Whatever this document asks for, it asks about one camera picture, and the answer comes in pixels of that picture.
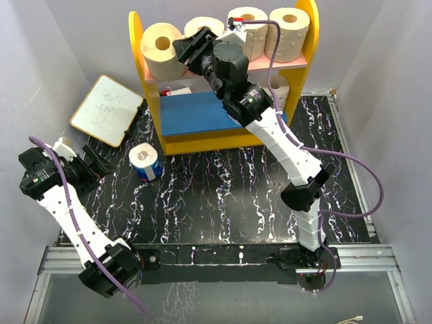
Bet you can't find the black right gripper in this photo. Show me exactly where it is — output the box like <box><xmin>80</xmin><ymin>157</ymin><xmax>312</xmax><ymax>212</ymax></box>
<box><xmin>175</xmin><ymin>28</ymin><xmax>227</xmax><ymax>101</ymax></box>

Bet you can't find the brown paper roll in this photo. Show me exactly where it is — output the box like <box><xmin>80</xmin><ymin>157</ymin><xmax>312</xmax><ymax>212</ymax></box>
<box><xmin>269</xmin><ymin>7</ymin><xmax>311</xmax><ymax>63</ymax></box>
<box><xmin>227</xmin><ymin>7</ymin><xmax>268</xmax><ymax>61</ymax></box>
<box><xmin>184</xmin><ymin>16</ymin><xmax>225</xmax><ymax>38</ymax></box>

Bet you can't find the brown paper roll front edge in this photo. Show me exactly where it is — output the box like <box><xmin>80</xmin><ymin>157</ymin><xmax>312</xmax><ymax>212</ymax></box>
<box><xmin>140</xmin><ymin>22</ymin><xmax>186</xmax><ymax>82</ymax></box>

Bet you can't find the blue white paper roll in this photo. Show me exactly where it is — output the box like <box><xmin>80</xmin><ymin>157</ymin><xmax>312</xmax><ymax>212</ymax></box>
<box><xmin>129</xmin><ymin>142</ymin><xmax>163</xmax><ymax>182</ymax></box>

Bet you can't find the white patterned paper roll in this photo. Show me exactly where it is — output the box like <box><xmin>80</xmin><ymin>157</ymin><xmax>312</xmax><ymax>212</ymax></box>
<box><xmin>270</xmin><ymin>75</ymin><xmax>290</xmax><ymax>110</ymax></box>

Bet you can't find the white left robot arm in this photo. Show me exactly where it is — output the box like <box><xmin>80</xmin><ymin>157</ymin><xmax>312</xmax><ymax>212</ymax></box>
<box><xmin>18</xmin><ymin>138</ymin><xmax>143</xmax><ymax>298</ymax></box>

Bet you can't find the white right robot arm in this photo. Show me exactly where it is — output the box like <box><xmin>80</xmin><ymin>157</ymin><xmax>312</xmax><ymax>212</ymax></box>
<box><xmin>173</xmin><ymin>22</ymin><xmax>333</xmax><ymax>268</ymax></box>

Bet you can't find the red white box behind shelf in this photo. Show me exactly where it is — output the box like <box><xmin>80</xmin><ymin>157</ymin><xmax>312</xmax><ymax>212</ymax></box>
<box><xmin>159</xmin><ymin>87</ymin><xmax>192</xmax><ymax>97</ymax></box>

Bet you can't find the yellow pink blue shelf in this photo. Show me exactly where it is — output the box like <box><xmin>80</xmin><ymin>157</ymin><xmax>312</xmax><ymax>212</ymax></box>
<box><xmin>128</xmin><ymin>1</ymin><xmax>320</xmax><ymax>155</ymax></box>

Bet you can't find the black marble table mat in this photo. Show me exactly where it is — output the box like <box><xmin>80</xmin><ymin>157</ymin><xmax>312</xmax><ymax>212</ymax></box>
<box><xmin>81</xmin><ymin>95</ymin><xmax>371</xmax><ymax>244</ymax></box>

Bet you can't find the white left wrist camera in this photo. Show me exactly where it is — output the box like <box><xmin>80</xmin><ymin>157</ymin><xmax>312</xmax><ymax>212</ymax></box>
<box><xmin>51</xmin><ymin>137</ymin><xmax>77</xmax><ymax>162</ymax></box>

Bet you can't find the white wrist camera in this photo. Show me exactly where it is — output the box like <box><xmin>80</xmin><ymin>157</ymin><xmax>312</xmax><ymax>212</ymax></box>
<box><xmin>221</xmin><ymin>17</ymin><xmax>247</xmax><ymax>45</ymax></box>
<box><xmin>51</xmin><ymin>137</ymin><xmax>77</xmax><ymax>162</ymax></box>

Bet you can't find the small whiteboard with wooden frame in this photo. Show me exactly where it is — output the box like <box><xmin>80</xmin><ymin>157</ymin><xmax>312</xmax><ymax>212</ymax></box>
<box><xmin>70</xmin><ymin>75</ymin><xmax>144</xmax><ymax>148</ymax></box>

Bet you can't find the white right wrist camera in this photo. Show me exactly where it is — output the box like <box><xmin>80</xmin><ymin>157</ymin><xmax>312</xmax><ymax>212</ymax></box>
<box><xmin>221</xmin><ymin>17</ymin><xmax>247</xmax><ymax>45</ymax></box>

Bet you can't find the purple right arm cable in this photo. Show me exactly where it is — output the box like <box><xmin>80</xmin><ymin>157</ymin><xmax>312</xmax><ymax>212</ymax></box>
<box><xmin>241</xmin><ymin>19</ymin><xmax>385</xmax><ymax>293</ymax></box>

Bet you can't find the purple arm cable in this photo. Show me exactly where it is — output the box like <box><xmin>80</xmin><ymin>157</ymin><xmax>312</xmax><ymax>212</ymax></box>
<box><xmin>28</xmin><ymin>135</ymin><xmax>148</xmax><ymax>315</ymax></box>
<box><xmin>241</xmin><ymin>19</ymin><xmax>385</xmax><ymax>293</ymax></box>

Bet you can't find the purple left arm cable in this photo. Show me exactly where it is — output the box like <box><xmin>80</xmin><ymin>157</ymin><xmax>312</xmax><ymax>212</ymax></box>
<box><xmin>28</xmin><ymin>135</ymin><xmax>148</xmax><ymax>315</ymax></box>

